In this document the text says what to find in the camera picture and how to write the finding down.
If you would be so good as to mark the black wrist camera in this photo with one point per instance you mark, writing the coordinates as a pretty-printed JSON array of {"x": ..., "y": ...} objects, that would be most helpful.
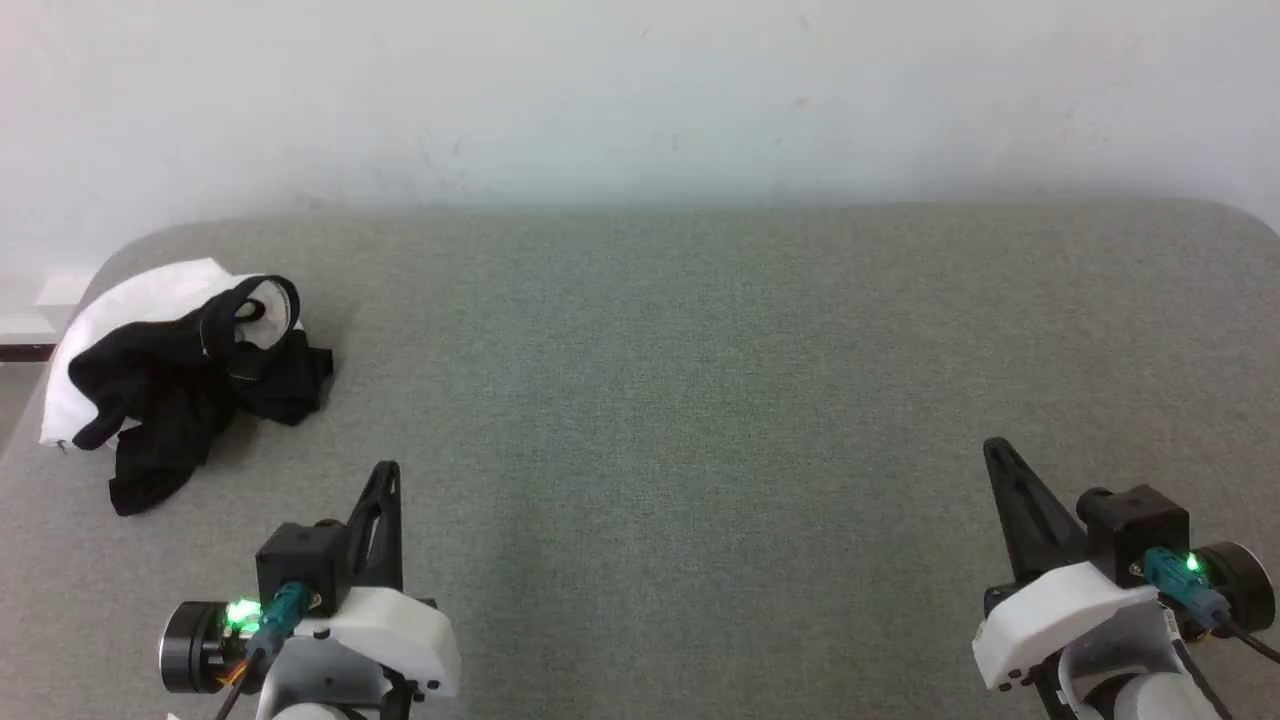
[
  {"x": 1140, "y": 530},
  {"x": 300, "y": 560}
]

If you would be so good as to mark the teal right camera connector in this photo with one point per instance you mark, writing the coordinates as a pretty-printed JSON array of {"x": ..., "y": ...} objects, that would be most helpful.
[{"x": 1170, "y": 575}]

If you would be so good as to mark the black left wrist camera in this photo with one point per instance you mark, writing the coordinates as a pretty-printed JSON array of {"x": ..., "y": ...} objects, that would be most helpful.
[{"x": 300, "y": 560}]

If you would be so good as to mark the black and white shirt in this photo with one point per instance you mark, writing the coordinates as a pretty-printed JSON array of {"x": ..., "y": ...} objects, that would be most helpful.
[{"x": 170, "y": 400}]

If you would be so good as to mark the teal camera connector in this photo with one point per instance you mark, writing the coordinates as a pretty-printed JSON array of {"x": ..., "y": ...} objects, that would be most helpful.
[
  {"x": 1170, "y": 575},
  {"x": 283, "y": 608}
]

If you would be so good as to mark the teal left camera connector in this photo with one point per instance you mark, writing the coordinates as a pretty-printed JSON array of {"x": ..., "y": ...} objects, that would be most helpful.
[{"x": 283, "y": 608}]

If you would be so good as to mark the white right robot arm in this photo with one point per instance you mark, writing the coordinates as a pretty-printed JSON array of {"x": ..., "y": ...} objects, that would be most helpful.
[{"x": 1150, "y": 700}]

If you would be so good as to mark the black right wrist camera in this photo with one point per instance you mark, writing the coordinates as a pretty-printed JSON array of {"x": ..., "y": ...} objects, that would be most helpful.
[{"x": 1140, "y": 530}]

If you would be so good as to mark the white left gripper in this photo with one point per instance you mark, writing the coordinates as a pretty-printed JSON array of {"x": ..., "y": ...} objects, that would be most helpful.
[{"x": 400, "y": 640}]

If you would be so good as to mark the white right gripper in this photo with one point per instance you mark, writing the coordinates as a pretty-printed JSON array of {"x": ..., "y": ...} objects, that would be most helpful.
[{"x": 1050, "y": 610}]

